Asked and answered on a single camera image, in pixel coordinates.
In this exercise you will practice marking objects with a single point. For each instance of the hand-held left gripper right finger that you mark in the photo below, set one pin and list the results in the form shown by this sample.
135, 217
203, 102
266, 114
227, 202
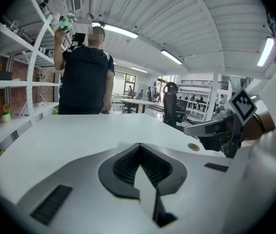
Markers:
196, 179

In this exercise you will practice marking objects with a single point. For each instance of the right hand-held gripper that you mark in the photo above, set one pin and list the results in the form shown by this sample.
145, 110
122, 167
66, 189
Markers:
241, 106

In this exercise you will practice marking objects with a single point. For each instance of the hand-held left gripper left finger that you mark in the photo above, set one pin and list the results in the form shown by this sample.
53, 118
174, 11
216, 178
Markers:
84, 194

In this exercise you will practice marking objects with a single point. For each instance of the person's right forearm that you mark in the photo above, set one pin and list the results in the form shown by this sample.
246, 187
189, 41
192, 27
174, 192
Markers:
269, 123

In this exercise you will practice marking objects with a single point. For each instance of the gold round desk grommet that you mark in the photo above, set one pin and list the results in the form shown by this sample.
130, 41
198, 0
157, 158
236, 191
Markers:
193, 147

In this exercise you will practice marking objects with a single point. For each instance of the white metal rack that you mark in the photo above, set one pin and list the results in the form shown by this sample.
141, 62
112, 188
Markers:
196, 99

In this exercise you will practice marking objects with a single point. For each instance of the black office chair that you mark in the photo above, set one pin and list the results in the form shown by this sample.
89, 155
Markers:
171, 108

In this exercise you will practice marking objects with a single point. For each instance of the black wristband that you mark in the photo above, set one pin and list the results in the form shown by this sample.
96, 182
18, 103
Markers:
260, 123

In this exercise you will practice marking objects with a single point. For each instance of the white background table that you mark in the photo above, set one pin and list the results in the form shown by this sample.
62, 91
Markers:
138, 102

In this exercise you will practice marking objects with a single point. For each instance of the person's white shirt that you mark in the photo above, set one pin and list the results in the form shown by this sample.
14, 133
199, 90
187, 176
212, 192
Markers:
269, 179

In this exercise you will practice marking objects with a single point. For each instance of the long ceiling light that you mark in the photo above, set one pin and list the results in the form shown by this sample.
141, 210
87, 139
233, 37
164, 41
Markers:
139, 69
171, 57
266, 51
118, 30

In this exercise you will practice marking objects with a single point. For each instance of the potted red flowers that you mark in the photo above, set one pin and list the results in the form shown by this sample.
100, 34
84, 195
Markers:
5, 113

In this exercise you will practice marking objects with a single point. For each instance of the white shelving unit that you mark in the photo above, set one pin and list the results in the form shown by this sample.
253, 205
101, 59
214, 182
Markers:
32, 82

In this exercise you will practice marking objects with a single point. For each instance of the white and blue flower bouquet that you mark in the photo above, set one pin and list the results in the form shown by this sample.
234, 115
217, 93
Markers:
67, 22

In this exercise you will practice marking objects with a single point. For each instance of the black camera rig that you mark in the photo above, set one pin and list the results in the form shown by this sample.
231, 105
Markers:
78, 38

